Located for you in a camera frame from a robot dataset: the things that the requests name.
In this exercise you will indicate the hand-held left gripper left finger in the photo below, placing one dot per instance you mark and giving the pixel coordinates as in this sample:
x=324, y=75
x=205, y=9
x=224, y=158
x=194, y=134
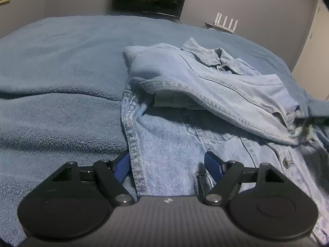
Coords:
x=121, y=169

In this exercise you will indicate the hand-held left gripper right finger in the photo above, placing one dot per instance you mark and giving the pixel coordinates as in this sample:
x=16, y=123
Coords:
x=213, y=166

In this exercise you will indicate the light blue denim jacket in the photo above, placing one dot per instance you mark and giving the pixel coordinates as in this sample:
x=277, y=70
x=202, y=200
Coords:
x=205, y=113

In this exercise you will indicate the blue fleece blanket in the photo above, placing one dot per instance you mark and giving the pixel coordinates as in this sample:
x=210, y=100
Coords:
x=61, y=87

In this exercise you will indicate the white router with antennas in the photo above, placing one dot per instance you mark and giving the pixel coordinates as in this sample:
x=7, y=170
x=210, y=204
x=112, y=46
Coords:
x=226, y=23

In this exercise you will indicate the cream door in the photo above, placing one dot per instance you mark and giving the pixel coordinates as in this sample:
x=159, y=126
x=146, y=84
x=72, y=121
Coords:
x=312, y=56

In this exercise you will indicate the wooden wall shelf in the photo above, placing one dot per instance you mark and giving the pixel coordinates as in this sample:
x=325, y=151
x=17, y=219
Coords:
x=4, y=1

